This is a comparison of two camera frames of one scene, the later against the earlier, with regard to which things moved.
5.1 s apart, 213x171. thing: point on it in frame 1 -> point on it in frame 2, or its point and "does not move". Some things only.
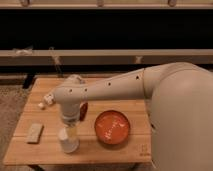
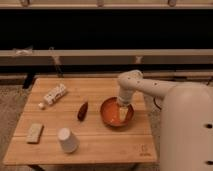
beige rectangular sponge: (35, 134) does not move
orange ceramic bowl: (112, 127) -> (110, 112)
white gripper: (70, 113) -> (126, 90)
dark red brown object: (83, 111) does not move
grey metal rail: (103, 57) does not move
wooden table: (111, 132) does not move
